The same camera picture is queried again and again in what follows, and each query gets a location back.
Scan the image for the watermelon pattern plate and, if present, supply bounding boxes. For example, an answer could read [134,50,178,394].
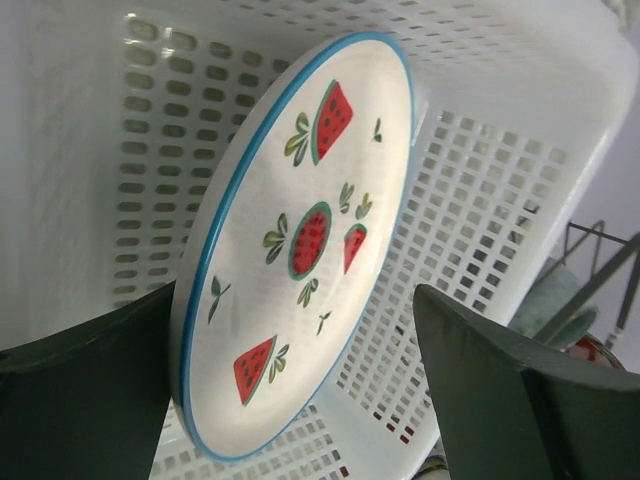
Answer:
[169,32,415,463]

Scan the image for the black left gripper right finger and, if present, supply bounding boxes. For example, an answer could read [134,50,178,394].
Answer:
[413,285,639,479]

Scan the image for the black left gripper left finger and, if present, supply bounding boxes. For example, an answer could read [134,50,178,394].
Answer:
[1,284,174,479]

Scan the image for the grey green mug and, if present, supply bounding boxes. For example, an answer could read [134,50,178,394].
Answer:
[508,257,598,351]

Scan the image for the white plastic bin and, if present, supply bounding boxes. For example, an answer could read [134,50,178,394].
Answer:
[1,1,639,479]

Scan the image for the red plate in rack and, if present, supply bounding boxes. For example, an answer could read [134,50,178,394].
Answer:
[565,334,625,370]

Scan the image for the black wire dish rack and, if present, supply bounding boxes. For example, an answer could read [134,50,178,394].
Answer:
[534,220,639,350]

